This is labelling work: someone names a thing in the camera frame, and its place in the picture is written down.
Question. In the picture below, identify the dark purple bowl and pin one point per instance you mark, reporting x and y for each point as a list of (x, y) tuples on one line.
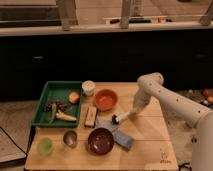
[(100, 141)]

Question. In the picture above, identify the wooden block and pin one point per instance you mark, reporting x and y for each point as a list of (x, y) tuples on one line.
[(91, 117)]

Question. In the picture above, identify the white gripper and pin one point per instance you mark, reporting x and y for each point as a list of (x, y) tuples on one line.
[(140, 101)]

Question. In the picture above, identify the white cup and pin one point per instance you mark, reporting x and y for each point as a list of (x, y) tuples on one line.
[(88, 87)]

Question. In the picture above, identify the dark grapes toy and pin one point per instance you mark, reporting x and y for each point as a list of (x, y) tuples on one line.
[(60, 106)]

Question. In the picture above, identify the orange bowl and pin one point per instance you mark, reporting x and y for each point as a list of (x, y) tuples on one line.
[(105, 99)]

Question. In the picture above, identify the small metal cup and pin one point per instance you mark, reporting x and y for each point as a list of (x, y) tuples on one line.
[(70, 138)]

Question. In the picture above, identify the green pepper toy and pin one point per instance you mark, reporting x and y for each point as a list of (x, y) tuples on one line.
[(54, 110)]

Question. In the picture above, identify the peach fruit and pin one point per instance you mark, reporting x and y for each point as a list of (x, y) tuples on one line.
[(74, 97)]

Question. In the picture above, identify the blue cloth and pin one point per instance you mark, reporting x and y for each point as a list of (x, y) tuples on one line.
[(121, 138)]

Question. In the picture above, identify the yellow banana toy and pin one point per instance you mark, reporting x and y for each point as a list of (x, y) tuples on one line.
[(65, 117)]

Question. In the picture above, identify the green plastic tray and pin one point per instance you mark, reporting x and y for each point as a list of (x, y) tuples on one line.
[(58, 91)]

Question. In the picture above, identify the light green cup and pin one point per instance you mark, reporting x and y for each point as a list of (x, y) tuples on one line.
[(45, 146)]

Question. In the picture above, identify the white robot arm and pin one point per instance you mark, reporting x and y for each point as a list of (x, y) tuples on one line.
[(196, 115)]

